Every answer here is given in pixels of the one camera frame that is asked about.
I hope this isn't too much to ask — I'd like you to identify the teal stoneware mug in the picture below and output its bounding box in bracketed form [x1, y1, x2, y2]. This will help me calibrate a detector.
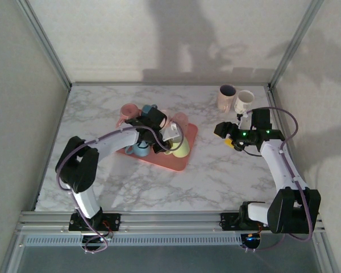
[141, 104, 159, 117]

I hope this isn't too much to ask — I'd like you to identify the light blue mug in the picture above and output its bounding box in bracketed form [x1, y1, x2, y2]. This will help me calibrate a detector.
[124, 140, 153, 158]

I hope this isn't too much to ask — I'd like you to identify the yellow-green mug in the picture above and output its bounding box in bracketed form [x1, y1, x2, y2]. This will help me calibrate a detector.
[163, 135, 190, 158]

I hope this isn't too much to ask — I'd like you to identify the pale pink mug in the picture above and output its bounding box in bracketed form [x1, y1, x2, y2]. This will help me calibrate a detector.
[172, 112, 188, 136]

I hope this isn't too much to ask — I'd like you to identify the white mug angular handle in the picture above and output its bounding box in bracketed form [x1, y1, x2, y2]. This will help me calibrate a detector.
[233, 90, 255, 119]

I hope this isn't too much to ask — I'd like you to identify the pink mug navy interior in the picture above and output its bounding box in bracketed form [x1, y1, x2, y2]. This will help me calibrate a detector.
[217, 84, 237, 112]

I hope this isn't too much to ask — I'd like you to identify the salmon pink mug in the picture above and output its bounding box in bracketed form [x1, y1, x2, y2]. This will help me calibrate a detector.
[115, 104, 139, 129]

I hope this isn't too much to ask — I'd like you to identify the pink plastic tray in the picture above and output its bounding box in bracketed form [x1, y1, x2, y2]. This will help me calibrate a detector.
[115, 122, 199, 172]

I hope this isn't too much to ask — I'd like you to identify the lit circuit board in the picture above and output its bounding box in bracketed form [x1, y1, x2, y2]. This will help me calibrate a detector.
[241, 233, 264, 250]
[84, 234, 111, 248]

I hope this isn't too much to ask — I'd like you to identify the aluminium frame rail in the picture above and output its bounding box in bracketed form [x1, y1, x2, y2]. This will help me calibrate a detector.
[69, 81, 272, 88]
[265, 86, 323, 225]

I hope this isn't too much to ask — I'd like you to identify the thin black cable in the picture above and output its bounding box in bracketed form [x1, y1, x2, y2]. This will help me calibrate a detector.
[238, 144, 263, 158]

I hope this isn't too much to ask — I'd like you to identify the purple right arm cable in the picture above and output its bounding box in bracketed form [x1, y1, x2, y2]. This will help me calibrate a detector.
[238, 106, 316, 254]

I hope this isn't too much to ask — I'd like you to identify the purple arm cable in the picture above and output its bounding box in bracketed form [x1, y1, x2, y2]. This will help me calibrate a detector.
[238, 106, 316, 254]
[56, 122, 185, 254]

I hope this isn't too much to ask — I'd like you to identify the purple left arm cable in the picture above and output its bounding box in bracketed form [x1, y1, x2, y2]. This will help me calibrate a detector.
[56, 122, 185, 254]

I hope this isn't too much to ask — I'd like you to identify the wide aluminium base rail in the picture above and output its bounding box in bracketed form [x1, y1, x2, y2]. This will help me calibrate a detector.
[15, 212, 326, 235]

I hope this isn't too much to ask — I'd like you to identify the aluminium frame post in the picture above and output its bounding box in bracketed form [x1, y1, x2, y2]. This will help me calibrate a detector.
[15, 0, 73, 89]
[268, 0, 326, 89]

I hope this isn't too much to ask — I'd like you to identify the grey slotted cable duct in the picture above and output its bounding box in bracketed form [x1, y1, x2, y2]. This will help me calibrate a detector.
[22, 234, 245, 247]

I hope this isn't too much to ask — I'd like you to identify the aluminium frame leg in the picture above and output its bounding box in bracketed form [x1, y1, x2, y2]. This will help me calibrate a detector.
[0, 231, 25, 273]
[312, 233, 340, 273]

